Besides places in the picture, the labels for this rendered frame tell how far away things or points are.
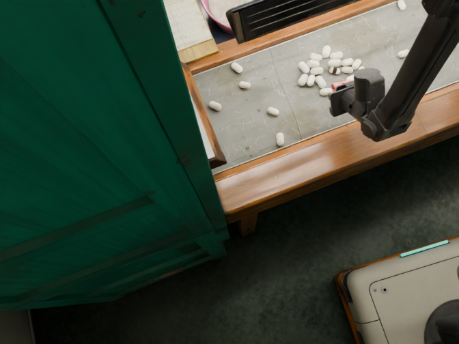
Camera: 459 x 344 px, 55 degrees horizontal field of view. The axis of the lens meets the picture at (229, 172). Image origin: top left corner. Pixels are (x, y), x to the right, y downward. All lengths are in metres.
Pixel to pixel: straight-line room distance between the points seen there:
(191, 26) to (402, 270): 1.09
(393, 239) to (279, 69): 1.00
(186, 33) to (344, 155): 0.56
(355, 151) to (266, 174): 0.25
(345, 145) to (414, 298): 0.71
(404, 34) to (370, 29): 0.10
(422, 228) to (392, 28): 0.94
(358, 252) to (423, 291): 0.35
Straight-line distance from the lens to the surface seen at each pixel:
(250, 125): 1.23
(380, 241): 1.98
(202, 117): 1.12
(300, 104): 1.26
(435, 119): 1.31
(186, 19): 1.35
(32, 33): 0.25
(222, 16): 1.40
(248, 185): 1.15
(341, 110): 1.14
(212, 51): 1.29
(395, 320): 1.69
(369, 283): 1.66
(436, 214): 2.08
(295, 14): 1.00
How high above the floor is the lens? 1.88
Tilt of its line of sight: 75 degrees down
